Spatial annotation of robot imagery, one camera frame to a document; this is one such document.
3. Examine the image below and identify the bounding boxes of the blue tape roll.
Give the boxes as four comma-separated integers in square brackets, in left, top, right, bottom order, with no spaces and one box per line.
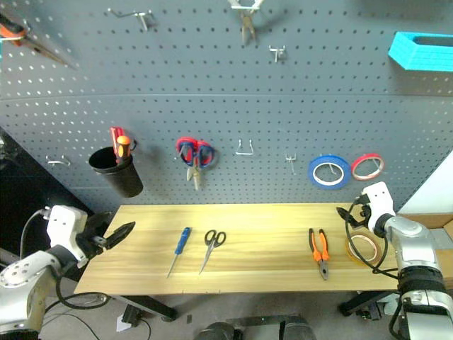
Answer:
[306,154,350,191]

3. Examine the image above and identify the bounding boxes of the white handled long-nose pliers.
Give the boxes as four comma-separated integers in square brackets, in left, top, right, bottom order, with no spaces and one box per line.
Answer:
[227,0,265,46]

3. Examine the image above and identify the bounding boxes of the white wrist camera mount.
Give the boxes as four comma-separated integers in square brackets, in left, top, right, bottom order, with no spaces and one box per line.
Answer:
[360,181,397,232]
[45,205,89,269]

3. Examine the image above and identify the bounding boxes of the short metal bracket hook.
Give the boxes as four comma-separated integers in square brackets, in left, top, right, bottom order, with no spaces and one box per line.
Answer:
[268,45,287,64]

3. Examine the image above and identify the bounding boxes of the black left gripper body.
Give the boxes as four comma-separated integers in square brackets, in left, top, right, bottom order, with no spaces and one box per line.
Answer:
[74,214,108,262]

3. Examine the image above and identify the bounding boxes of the long metal pegboard hook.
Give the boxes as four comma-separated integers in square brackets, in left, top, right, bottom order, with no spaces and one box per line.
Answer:
[107,8,156,32]

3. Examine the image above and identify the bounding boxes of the black power adapter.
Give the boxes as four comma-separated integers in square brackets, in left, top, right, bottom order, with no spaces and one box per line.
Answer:
[121,303,144,329]

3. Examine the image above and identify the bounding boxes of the red blue handled snips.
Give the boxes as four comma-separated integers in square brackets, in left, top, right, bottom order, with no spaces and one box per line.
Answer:
[175,136,217,192]

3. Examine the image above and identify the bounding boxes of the black floor cable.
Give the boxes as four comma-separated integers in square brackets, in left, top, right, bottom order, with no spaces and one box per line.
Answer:
[42,292,154,340]

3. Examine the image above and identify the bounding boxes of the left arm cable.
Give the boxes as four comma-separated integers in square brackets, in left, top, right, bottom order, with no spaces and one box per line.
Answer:
[18,208,51,259]

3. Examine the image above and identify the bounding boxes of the orange black pliers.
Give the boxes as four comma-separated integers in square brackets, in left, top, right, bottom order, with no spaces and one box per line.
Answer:
[308,227,331,282]

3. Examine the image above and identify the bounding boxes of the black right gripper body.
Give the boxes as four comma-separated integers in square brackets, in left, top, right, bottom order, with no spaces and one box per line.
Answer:
[349,193,373,228]

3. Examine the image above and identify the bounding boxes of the blue handled screwdriver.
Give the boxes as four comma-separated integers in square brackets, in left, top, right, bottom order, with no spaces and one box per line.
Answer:
[166,227,193,279]

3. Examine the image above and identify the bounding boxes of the dark grey pegboard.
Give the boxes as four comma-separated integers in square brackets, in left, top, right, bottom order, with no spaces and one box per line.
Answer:
[0,0,453,227]

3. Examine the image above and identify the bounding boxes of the red tape roll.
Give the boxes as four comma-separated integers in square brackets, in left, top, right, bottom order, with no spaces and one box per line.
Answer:
[350,152,386,183]

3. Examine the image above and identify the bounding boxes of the black table leg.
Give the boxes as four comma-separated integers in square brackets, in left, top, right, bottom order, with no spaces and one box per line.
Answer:
[105,294,178,322]
[338,289,401,317]

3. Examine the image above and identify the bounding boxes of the small metal double hook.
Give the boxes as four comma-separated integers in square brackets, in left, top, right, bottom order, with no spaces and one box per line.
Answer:
[285,152,298,176]

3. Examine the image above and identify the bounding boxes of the orange handled long tool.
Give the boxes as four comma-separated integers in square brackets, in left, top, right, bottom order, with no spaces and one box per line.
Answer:
[0,11,77,70]

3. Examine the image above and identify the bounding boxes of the cyan plastic bin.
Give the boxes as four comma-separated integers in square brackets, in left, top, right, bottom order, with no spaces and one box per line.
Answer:
[387,31,453,73]

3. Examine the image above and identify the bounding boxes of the black scissors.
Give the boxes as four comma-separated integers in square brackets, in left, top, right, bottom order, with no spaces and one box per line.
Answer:
[197,229,227,276]

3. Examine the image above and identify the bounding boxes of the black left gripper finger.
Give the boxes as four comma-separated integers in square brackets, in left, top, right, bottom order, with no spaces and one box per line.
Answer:
[104,221,137,251]
[87,210,114,235]

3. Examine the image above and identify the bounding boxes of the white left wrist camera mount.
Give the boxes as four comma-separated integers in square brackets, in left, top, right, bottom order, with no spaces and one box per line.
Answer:
[45,205,89,269]

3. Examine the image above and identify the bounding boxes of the white paper scrap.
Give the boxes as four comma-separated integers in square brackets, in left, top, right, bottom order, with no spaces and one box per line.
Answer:
[115,314,132,333]

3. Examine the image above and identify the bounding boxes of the wide metal loop hook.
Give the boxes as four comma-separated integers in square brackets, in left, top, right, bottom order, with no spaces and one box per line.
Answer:
[234,138,256,157]

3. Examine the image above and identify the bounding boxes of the brown clear tape roll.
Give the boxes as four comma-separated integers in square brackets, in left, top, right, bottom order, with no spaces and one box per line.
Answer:
[344,231,384,266]

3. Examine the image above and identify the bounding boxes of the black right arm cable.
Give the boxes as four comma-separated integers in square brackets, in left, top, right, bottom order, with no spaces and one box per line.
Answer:
[344,200,401,278]

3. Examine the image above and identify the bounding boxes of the black round cup holder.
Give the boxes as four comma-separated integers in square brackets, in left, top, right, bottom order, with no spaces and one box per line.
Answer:
[88,146,144,199]

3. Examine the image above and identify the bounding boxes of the flat metal pegboard hook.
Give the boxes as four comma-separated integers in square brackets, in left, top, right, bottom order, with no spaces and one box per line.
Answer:
[45,154,72,167]

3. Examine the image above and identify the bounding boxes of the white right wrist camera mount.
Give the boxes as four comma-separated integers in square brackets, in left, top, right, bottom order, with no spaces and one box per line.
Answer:
[360,181,397,232]

